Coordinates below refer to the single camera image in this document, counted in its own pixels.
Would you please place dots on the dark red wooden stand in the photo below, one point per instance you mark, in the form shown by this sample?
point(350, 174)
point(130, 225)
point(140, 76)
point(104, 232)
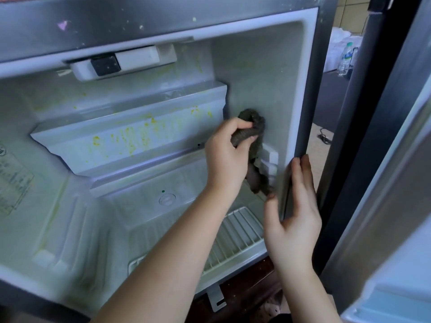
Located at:
point(236, 296)

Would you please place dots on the grey mini fridge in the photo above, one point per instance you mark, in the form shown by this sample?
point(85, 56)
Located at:
point(101, 198)

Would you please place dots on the dark grey cloth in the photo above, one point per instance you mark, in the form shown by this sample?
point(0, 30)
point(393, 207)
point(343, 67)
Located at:
point(254, 168)

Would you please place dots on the small clear water bottle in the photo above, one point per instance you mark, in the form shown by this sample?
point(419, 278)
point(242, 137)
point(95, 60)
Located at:
point(345, 58)

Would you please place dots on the white bed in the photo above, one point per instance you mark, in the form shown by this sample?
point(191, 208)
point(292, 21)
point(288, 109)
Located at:
point(340, 50)

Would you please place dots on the person's left forearm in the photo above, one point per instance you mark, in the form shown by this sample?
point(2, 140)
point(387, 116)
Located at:
point(161, 272)

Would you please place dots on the person's right hand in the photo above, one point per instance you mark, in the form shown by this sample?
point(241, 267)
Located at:
point(293, 222)

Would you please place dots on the fridge door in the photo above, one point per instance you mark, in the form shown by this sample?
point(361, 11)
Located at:
point(384, 198)

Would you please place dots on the beige padded headboard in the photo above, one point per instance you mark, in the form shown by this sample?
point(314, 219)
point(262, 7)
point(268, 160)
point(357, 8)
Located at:
point(353, 13)

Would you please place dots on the person's left hand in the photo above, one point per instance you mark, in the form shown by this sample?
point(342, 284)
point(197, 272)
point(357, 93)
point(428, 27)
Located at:
point(225, 161)

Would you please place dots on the dark cabinet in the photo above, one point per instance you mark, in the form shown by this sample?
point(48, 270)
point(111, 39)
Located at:
point(330, 97)

